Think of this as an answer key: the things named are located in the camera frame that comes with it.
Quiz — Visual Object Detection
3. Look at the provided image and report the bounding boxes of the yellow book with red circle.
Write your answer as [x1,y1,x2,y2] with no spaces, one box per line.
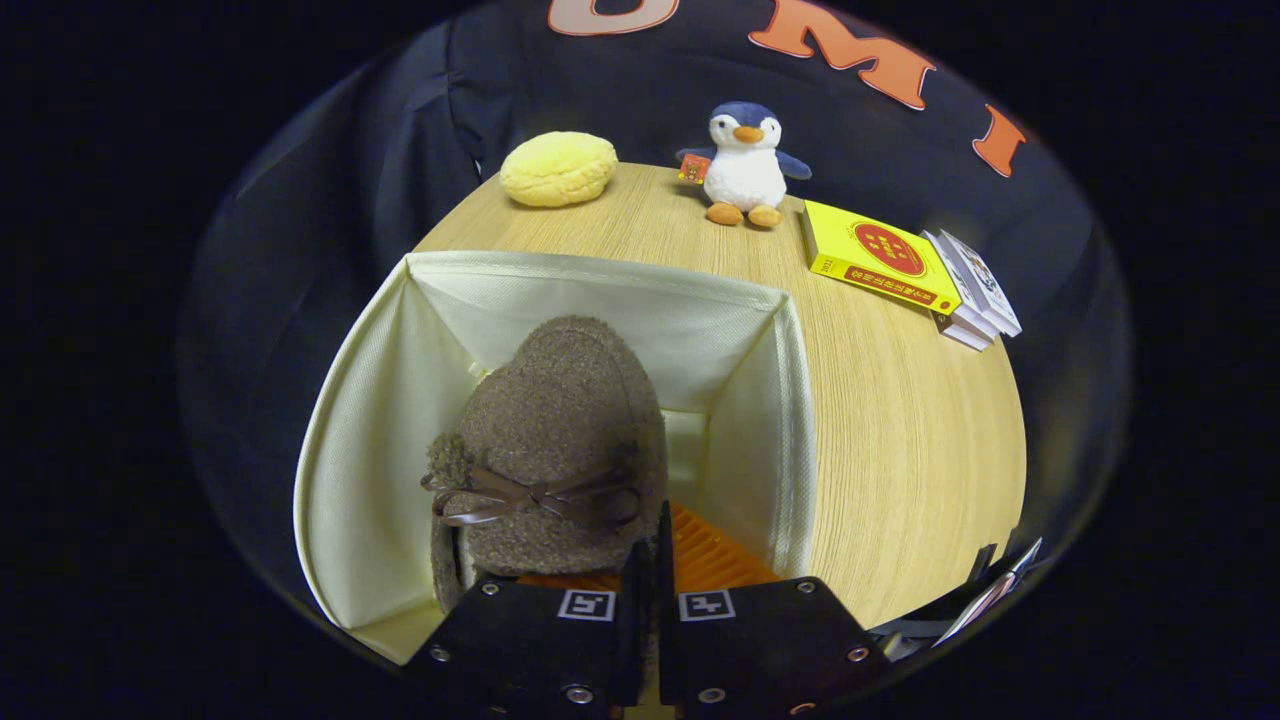
[802,199,963,317]

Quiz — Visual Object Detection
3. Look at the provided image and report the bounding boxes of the cream fabric storage box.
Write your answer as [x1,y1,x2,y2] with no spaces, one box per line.
[293,248,819,666]

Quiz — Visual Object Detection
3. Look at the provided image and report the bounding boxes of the penguin plush toy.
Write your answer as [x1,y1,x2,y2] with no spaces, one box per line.
[675,100,813,230]

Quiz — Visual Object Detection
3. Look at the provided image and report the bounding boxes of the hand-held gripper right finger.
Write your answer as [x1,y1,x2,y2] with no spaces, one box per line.
[655,500,893,720]

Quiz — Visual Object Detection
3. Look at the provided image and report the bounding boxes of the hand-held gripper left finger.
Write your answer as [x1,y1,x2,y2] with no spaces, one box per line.
[403,540,658,720]

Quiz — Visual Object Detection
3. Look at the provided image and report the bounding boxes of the dark metal bar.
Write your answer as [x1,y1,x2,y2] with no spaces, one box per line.
[935,538,1044,646]

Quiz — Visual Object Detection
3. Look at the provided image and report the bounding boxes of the yellow plush bun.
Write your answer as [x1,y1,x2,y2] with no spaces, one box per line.
[499,130,620,209]

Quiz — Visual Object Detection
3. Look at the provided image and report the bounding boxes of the brown fuzzy shoe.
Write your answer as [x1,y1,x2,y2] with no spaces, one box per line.
[420,315,669,613]

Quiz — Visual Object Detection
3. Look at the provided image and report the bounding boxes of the black backdrop cloth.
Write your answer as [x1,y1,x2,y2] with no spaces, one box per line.
[180,0,1131,641]

